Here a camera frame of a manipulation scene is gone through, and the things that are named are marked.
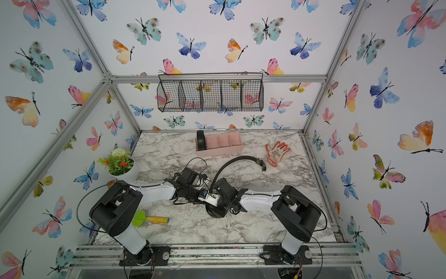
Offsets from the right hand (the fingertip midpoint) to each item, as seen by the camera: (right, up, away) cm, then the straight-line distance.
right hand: (211, 205), depth 85 cm
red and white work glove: (+37, +24, +22) cm, 49 cm away
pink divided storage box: (+3, +30, +31) cm, 43 cm away
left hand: (+1, +1, +3) cm, 3 cm away
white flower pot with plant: (-45, +19, 0) cm, 48 cm away
